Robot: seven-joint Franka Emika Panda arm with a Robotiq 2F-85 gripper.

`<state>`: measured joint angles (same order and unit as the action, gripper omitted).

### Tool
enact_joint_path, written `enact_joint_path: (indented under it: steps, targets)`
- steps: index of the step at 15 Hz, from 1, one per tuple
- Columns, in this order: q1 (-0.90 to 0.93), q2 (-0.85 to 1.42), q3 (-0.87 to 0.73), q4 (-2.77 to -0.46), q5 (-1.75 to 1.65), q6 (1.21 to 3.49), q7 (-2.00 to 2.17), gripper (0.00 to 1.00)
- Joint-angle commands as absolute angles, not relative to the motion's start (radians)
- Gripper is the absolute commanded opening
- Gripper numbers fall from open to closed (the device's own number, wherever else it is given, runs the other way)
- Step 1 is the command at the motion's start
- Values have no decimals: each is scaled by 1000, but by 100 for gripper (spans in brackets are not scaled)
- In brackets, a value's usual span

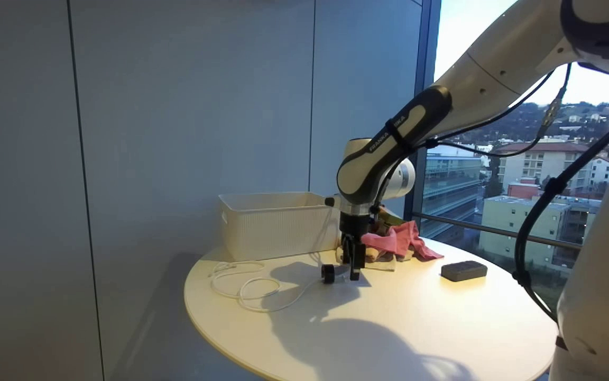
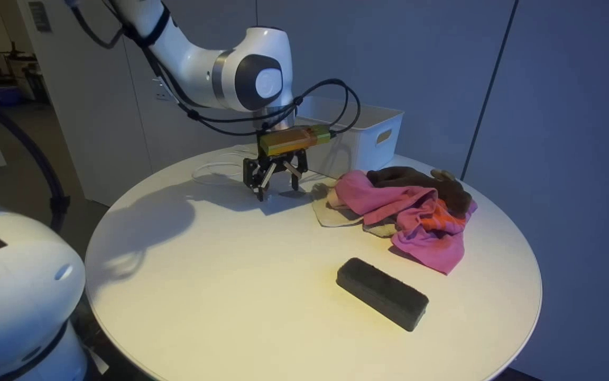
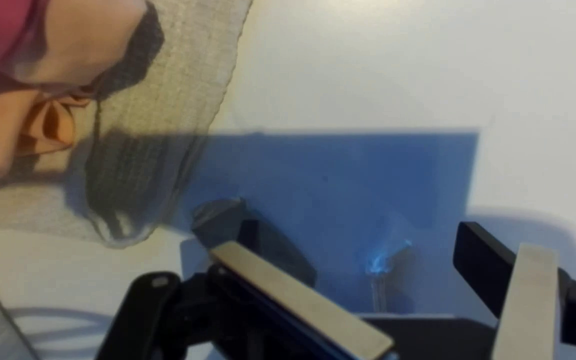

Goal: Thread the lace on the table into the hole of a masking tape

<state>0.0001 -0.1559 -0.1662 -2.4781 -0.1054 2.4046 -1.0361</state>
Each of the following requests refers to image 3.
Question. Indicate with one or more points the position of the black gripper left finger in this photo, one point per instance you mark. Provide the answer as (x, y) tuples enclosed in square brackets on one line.
[(289, 297)]

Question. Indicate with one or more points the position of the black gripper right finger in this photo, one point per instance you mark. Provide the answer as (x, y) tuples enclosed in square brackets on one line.
[(528, 292)]

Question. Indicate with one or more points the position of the beige mesh cloth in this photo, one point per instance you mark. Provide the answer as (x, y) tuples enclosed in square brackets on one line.
[(169, 101)]

